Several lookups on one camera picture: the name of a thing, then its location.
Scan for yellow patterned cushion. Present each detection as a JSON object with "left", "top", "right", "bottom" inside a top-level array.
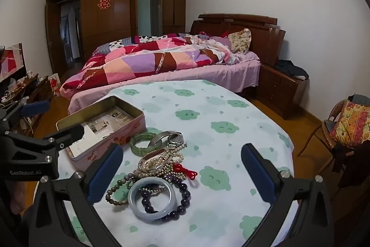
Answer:
[{"left": 330, "top": 98, "right": 370, "bottom": 149}]

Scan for pale blue jade bangle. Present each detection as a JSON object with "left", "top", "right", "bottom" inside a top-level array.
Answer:
[{"left": 128, "top": 177, "right": 176, "bottom": 220}]

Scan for silver metal watch band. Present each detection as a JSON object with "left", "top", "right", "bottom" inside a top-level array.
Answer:
[{"left": 149, "top": 131, "right": 185, "bottom": 153}]

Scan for red cord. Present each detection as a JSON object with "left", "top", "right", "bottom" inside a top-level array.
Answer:
[{"left": 173, "top": 164, "right": 198, "bottom": 180}]

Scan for grey brown bead bracelet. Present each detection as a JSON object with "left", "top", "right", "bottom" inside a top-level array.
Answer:
[{"left": 106, "top": 172, "right": 139, "bottom": 206}]

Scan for dark brown cloth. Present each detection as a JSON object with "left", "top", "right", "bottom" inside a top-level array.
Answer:
[{"left": 331, "top": 140, "right": 370, "bottom": 188}]

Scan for person's left hand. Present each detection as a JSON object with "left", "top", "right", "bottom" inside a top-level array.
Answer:
[{"left": 10, "top": 186, "right": 30, "bottom": 216}]

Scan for wooden television cabinet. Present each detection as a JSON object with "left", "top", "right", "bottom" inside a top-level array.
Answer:
[{"left": 0, "top": 73, "right": 55, "bottom": 138}]

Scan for television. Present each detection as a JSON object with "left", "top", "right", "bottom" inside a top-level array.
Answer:
[{"left": 0, "top": 43, "right": 26, "bottom": 82}]

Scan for pink bed sheet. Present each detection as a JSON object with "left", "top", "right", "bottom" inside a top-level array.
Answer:
[{"left": 68, "top": 51, "right": 262, "bottom": 117}]

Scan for gold bead chain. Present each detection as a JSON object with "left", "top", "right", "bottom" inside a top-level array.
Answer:
[{"left": 136, "top": 164, "right": 180, "bottom": 194}]

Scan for printed paper sheet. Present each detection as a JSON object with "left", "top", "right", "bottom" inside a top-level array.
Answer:
[{"left": 69, "top": 105, "right": 142, "bottom": 158}]

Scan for pearl necklace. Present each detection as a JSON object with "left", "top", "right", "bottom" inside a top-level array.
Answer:
[{"left": 136, "top": 143, "right": 188, "bottom": 178}]

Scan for lavender pillow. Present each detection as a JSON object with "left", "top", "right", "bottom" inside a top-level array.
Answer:
[{"left": 209, "top": 36, "right": 232, "bottom": 51}]

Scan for wooden nightstand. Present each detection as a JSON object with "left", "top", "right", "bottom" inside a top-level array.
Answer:
[{"left": 256, "top": 63, "right": 308, "bottom": 120}]

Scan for wooden wardrobe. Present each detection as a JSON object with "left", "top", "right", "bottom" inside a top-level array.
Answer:
[{"left": 45, "top": 0, "right": 191, "bottom": 77}]

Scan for red white bag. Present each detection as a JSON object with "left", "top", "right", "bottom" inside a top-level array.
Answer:
[{"left": 48, "top": 73, "right": 62, "bottom": 95}]

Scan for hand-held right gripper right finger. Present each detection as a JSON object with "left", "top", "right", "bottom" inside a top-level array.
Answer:
[{"left": 241, "top": 143, "right": 333, "bottom": 247}]

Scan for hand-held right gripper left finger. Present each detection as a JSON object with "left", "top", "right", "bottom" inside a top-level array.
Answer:
[{"left": 27, "top": 144, "right": 124, "bottom": 247}]

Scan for silver bangle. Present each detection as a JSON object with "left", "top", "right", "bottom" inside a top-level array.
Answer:
[{"left": 137, "top": 149, "right": 174, "bottom": 171}]

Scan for patchwork quilt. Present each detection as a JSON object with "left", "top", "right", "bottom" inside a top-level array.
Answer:
[{"left": 59, "top": 33, "right": 240, "bottom": 97}]

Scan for green jade bangle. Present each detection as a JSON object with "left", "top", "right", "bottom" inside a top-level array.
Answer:
[{"left": 130, "top": 133, "right": 159, "bottom": 156}]

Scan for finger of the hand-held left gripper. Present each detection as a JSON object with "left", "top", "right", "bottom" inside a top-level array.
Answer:
[
  {"left": 0, "top": 100, "right": 49, "bottom": 124},
  {"left": 43, "top": 124, "right": 85, "bottom": 153}
]

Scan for purple bead bracelet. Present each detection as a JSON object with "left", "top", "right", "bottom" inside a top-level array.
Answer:
[{"left": 141, "top": 175, "right": 193, "bottom": 221}]

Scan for floral pillow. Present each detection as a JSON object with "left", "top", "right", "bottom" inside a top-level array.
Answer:
[{"left": 227, "top": 28, "right": 252, "bottom": 54}]

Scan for wooden bed headboard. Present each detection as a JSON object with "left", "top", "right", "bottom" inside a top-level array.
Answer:
[{"left": 189, "top": 13, "right": 287, "bottom": 66}]

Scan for wooden chair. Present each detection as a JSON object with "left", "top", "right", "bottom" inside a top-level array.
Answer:
[{"left": 298, "top": 95, "right": 370, "bottom": 198}]

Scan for pink tin box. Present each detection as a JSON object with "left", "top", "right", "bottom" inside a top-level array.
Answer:
[{"left": 56, "top": 96, "right": 146, "bottom": 171}]

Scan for dark clothes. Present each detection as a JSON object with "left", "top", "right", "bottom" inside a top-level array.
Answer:
[{"left": 274, "top": 59, "right": 310, "bottom": 80}]

